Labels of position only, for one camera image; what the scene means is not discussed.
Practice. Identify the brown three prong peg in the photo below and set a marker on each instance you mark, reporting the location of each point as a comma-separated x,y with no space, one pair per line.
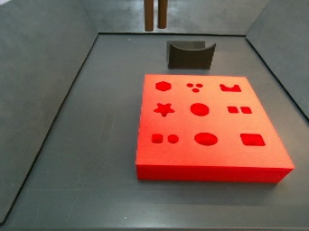
154,14

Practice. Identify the dark grey curved block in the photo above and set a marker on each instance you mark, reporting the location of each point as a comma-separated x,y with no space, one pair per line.
190,54

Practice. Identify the red shape sorting board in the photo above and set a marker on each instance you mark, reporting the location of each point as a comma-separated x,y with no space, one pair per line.
204,131

